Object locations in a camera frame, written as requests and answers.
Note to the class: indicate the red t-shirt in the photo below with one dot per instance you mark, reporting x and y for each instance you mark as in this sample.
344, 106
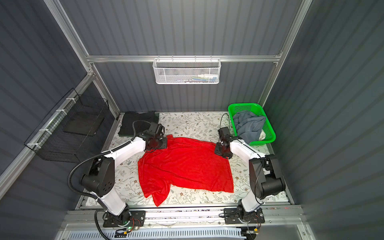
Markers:
185, 163

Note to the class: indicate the black wire basket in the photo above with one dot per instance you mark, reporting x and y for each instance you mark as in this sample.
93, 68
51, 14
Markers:
73, 133

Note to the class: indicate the white spray bottle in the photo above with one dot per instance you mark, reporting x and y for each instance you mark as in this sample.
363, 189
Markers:
210, 78

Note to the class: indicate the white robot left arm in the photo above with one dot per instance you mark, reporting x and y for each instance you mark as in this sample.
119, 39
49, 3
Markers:
99, 181

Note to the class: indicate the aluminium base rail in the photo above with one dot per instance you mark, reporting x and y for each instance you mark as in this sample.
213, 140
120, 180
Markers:
189, 217

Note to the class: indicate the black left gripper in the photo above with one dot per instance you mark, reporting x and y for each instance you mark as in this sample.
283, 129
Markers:
164, 146

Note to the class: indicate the white wire mesh basket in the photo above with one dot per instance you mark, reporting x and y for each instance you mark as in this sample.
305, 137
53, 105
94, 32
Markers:
179, 71

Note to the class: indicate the white slotted cable duct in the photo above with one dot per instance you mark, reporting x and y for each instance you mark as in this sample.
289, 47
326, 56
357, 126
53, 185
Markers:
173, 234

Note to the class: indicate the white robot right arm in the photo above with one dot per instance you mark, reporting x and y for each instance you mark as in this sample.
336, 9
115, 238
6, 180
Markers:
266, 178

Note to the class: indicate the green plastic laundry basket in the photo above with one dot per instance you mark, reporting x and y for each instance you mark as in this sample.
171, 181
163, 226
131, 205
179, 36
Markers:
258, 110

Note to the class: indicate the white garment in basket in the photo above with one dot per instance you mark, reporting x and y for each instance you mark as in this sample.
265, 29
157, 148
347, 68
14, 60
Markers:
262, 135

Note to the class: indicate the grey t-shirt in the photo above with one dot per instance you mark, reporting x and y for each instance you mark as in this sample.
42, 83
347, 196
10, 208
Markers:
248, 125

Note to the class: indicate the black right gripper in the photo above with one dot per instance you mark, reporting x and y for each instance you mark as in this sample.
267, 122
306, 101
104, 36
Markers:
217, 150

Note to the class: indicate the folded black t-shirt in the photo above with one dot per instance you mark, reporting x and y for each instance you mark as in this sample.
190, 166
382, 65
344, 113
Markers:
141, 122

